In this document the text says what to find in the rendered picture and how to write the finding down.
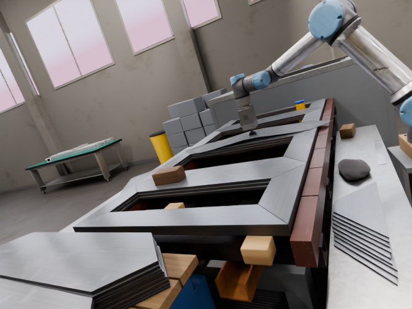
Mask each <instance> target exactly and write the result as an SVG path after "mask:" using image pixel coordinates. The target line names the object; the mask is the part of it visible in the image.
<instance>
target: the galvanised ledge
mask: <svg viewBox="0 0 412 309"><path fill-rule="evenodd" d="M380 139H381V143H382V146H383V150H384V155H385V158H386V163H387V164H378V161H377V157H376V150H375V143H374V140H380ZM342 159H361V160H363V161H365V162H366V163H367V164H368V165H369V167H370V169H371V171H370V172H369V174H368V175H366V176H365V177H364V178H360V179H358V180H347V179H346V178H345V177H344V176H343V175H342V173H341V172H340V170H339V168H338V163H339V162H340V161H341V160H342ZM374 181H376V184H377V187H378V192H379V195H380V200H381V205H382V208H383V213H384V218H385V222H386V226H387V231H388V234H389V240H390V243H391V248H392V252H393V255H394V259H395V263H396V266H397V271H398V272H397V276H398V279H397V284H398V286H397V285H395V284H394V283H392V282H390V281H389V280H387V279H385V278H384V277H382V276H381V275H379V274H378V273H376V272H374V271H373V270H372V269H370V268H368V267H367V266H365V265H363V264H362V263H360V262H359V261H357V260H355V259H354V258H353V257H351V256H349V255H348V254H346V253H344V252H343V251H342V250H339V249H338V248H337V247H335V246H334V232H333V228H332V221H333V220H332V215H331V226H330V246H329V266H328V277H327V297H326V309H412V208H411V205H410V203H409V200H408V198H407V196H406V194H405V191H404V189H403V186H402V184H401V182H400V180H399V177H398V175H397V172H396V171H395V168H394V166H393V164H392V161H391V159H390V157H389V154H388V152H387V150H386V147H385V146H384V143H383V140H382V138H381V136H380V134H379V132H378V129H377V127H376V125H375V124H374V125H370V126H364V127H359V128H356V132H355V134H354V136H353V137H349V138H343V139H341V138H340V131H337V133H336V144H335V164H334V184H333V195H332V210H333V204H334V201H336V200H338V199H340V198H342V197H344V196H346V195H348V194H350V193H352V192H354V191H357V190H358V189H361V188H363V187H364V186H367V185H369V184H371V183H373V182H374Z"/></svg>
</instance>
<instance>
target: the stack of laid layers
mask: <svg viewBox="0 0 412 309"><path fill-rule="evenodd" d="M292 111H296V108H295V107H293V108H290V109H285V110H280V111H277V112H272V113H267V114H264V115H259V116H256V118H257V119H260V118H265V117H269V116H274V115H279V114H282V113H287V112H292ZM304 116H305V114H303V115H297V116H292V117H289V118H283V119H280V120H275V121H269V122H266V123H261V124H258V125H257V127H256V128H254V129H253V130H255V129H260V128H266V127H269V126H275V125H278V124H284V123H290V122H293V121H299V120H302V119H303V118H304ZM319 128H320V126H318V127H317V130H316V133H315V137H314V139H313V143H312V146H311V150H310V154H309V156H308V160H307V164H306V166H305V170H304V173H303V177H302V180H301V183H300V187H299V190H298V193H297V197H296V201H295V203H294V207H293V209H292V213H291V217H290V220H289V224H288V225H235V226H129V227H73V229H74V231H75V232H151V233H152V235H242V236H291V234H292V229H293V227H294V222H295V219H296V215H297V211H298V208H299V204H300V200H301V197H302V192H303V188H304V185H305V180H306V178H307V173H308V170H309V166H310V162H311V158H312V155H313V151H314V148H315V143H316V139H317V136H318V132H319ZM246 131H250V130H246ZM240 132H245V131H243V129H242V128H241V129H240V128H238V129H233V130H230V131H224V132H220V133H219V134H218V135H216V136H215V137H214V138H212V139H211V140H209V141H208V142H207V143H205V144H203V145H201V146H198V147H195V148H192V149H190V150H187V151H185V152H187V153H188V154H189V156H187V157H186V158H185V159H183V160H182V161H180V162H179V163H178V164H176V165H174V167H175V166H181V165H182V166H185V165H186V164H187V163H189V162H190V161H191V160H193V159H199V158H206V157H211V156H218V155H225V154H229V153H236V152H240V151H247V150H254V149H258V148H265V147H272V146H277V145H284V144H288V143H291V140H292V138H293V137H294V136H295V135H297V134H300V133H302V132H305V131H300V132H293V133H288V134H279V135H270V136H265V137H257V138H253V139H248V140H243V141H239V142H236V143H232V144H230V145H226V146H224V147H220V148H217V149H214V150H210V151H205V152H202V153H197V152H195V151H192V150H195V149H197V148H200V147H202V146H204V145H207V144H209V143H213V142H216V141H217V140H219V139H220V138H222V137H223V136H225V135H231V134H236V133H240ZM270 180H271V178H268V179H262V180H250V181H238V182H232V183H220V184H214V185H202V186H191V187H184V188H173V189H162V190H155V191H144V192H137V193H135V194H134V195H133V196H131V197H130V198H129V199H127V200H126V201H124V202H123V203H122V204H120V205H119V206H117V207H116V208H114V209H113V210H112V211H111V212H125V211H126V210H127V209H128V208H130V207H131V206H132V205H134V204H135V203H136V202H138V201H139V200H142V199H156V198H164V197H178V196H193V195H201V194H215V193H229V192H237V191H252V190H260V189H266V188H267V186H268V184H269V182H270Z"/></svg>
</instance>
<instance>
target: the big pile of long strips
mask: <svg viewBox="0 0 412 309"><path fill-rule="evenodd" d="M169 288H170V282H169V277H168V275H167V270H166V267H165V263H164V260H163V256H162V253H161V250H160V248H159V246H157V243H156V241H155V240H154V238H153V236H152V233H151V232H32V233H30V234H28V235H25V236H22V237H20V238H17V239H15V240H12V241H10V242H7V243H5V244H2V245H0V309H128V308H130V307H132V306H134V305H136V304H138V303H140V302H142V301H144V300H146V299H148V298H150V297H152V296H154V295H156V294H158V293H160V292H163V291H165V290H166V289H169Z"/></svg>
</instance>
